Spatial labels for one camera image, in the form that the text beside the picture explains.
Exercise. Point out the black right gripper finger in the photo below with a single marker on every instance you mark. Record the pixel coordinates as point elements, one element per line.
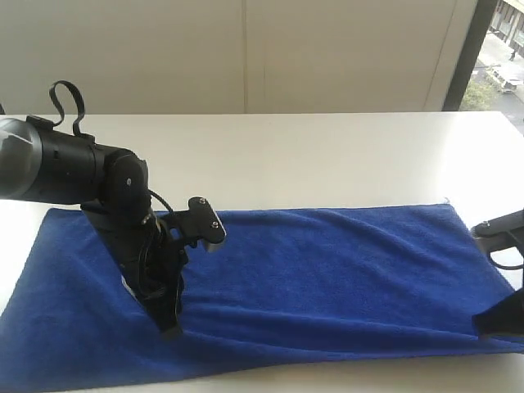
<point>503,319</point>

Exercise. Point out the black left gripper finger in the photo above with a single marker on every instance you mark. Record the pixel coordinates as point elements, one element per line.
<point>164,310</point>

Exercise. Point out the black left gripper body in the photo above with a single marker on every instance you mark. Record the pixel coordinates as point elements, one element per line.
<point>149,259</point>

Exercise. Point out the blue microfiber towel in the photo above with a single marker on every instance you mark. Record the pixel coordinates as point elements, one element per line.
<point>288,286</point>

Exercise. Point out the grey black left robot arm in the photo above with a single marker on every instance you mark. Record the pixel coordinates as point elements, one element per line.
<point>110,185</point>

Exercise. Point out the white van outside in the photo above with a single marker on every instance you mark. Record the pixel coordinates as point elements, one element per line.
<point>505,83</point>

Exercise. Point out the dark window frame post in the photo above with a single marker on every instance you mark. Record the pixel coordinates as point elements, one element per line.
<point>467,59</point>

